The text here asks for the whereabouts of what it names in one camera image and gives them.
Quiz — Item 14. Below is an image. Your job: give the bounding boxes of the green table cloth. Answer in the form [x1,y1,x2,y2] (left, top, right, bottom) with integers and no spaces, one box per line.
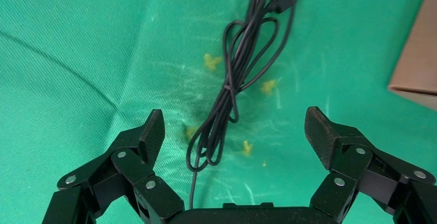
[0,0,437,224]

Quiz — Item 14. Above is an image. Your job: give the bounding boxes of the black wired computer mouse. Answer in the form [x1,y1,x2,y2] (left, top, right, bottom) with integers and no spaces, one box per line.
[186,0,307,210]

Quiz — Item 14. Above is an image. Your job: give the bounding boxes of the orange cardboard box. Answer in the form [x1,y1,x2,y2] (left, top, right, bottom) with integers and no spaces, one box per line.
[387,0,437,111]

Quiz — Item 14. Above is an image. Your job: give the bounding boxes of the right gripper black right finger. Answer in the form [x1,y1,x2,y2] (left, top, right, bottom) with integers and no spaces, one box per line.
[304,106,437,224]

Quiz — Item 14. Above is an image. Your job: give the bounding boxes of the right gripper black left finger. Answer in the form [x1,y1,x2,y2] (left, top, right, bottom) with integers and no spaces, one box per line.
[42,109,185,224]

